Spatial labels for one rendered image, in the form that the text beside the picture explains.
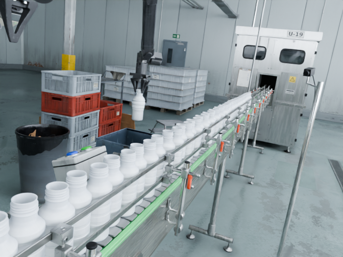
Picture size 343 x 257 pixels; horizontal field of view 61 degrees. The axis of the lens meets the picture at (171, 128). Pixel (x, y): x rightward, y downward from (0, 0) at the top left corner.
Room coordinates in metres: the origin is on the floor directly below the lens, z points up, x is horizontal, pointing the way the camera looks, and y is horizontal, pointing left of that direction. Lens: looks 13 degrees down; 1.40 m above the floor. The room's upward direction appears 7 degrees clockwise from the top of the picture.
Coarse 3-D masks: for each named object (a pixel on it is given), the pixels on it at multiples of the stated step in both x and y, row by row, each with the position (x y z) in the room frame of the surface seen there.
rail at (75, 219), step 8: (232, 112) 1.86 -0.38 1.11; (232, 120) 1.92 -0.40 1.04; (184, 144) 0.98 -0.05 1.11; (192, 152) 1.10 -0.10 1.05; (160, 160) 0.78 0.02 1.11; (184, 160) 1.00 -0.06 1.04; (152, 168) 0.73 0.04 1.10; (136, 176) 0.65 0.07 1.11; (128, 184) 0.61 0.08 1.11; (112, 192) 0.55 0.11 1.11; (144, 192) 0.70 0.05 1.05; (104, 200) 0.52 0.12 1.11; (136, 200) 0.66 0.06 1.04; (88, 208) 0.48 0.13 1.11; (128, 208) 0.62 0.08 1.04; (80, 216) 0.46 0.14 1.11; (120, 216) 0.59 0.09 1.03; (72, 224) 0.44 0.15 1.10; (104, 224) 0.54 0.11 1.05; (96, 232) 0.51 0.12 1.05; (40, 240) 0.37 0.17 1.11; (48, 240) 0.39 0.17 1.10; (88, 240) 0.48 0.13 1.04; (32, 248) 0.36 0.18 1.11; (80, 248) 0.46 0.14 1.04; (16, 256) 0.33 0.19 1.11; (24, 256) 0.35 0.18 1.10
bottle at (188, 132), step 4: (188, 124) 1.08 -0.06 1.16; (188, 128) 1.08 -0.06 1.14; (188, 132) 1.08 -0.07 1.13; (188, 136) 1.07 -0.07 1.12; (192, 136) 1.08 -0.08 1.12; (188, 144) 1.07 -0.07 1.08; (192, 144) 1.09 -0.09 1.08; (188, 148) 1.07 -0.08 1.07; (188, 152) 1.07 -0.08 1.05; (188, 160) 1.08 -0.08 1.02
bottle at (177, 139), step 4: (172, 128) 0.98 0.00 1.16; (176, 128) 0.97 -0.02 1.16; (180, 128) 1.00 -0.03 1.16; (176, 132) 0.97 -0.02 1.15; (180, 132) 0.97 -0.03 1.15; (176, 136) 0.97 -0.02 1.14; (180, 136) 0.97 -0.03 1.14; (176, 140) 0.96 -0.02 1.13; (180, 140) 0.97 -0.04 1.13; (176, 144) 0.96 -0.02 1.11; (180, 144) 0.96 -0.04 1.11; (176, 152) 0.96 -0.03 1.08; (180, 152) 0.97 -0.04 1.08; (176, 156) 0.96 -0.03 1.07; (180, 156) 0.97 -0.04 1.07; (176, 160) 0.96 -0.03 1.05; (180, 160) 0.97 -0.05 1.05; (176, 164) 0.96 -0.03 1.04; (176, 172) 0.96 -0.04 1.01
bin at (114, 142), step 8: (128, 128) 1.72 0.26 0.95; (104, 136) 1.51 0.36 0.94; (112, 136) 1.58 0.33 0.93; (120, 136) 1.67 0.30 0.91; (128, 136) 1.72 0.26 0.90; (136, 136) 1.70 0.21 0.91; (144, 136) 1.68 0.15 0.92; (96, 144) 1.44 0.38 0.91; (104, 144) 1.43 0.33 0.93; (112, 144) 1.41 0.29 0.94; (120, 144) 1.39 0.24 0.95; (128, 144) 1.72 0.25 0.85; (112, 152) 1.41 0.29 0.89; (120, 152) 1.39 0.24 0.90
